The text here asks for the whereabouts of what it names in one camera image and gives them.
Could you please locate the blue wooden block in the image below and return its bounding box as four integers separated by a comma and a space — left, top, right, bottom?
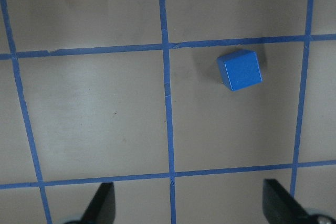
216, 49, 262, 91

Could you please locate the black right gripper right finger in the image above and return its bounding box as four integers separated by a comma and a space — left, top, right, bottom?
262, 179, 309, 224

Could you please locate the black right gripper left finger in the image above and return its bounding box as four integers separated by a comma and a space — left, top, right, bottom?
81, 182, 116, 223

